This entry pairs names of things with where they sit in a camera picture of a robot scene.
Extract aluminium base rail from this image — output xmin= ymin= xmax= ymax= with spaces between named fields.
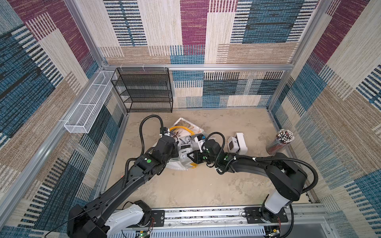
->
xmin=74 ymin=204 xmax=331 ymax=238

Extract cup of coloured pencils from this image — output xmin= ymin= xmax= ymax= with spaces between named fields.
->
xmin=266 ymin=129 xmax=295 ymax=156

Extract white wire mesh basket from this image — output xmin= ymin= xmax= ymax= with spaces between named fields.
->
xmin=64 ymin=71 xmax=114 ymax=134

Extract white canvas bag yellow handles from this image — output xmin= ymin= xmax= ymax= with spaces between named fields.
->
xmin=166 ymin=118 xmax=207 ymax=171

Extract black wire mesh shelf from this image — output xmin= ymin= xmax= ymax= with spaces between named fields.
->
xmin=111 ymin=67 xmax=174 ymax=113

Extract white digital timer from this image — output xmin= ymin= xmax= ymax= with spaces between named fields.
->
xmin=179 ymin=143 xmax=194 ymax=159

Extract white rectangular alarm clock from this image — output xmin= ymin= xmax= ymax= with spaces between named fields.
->
xmin=236 ymin=132 xmax=248 ymax=155

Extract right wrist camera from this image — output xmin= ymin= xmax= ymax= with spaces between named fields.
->
xmin=195 ymin=134 xmax=206 ymax=142

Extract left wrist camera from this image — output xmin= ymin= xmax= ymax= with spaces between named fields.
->
xmin=160 ymin=127 xmax=170 ymax=136

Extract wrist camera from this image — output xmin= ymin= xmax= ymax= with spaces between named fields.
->
xmin=160 ymin=127 xmax=170 ymax=136
xmin=195 ymin=134 xmax=206 ymax=142

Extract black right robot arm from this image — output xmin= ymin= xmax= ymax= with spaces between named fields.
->
xmin=180 ymin=134 xmax=318 ymax=238

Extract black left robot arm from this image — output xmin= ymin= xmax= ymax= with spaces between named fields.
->
xmin=48 ymin=115 xmax=177 ymax=238

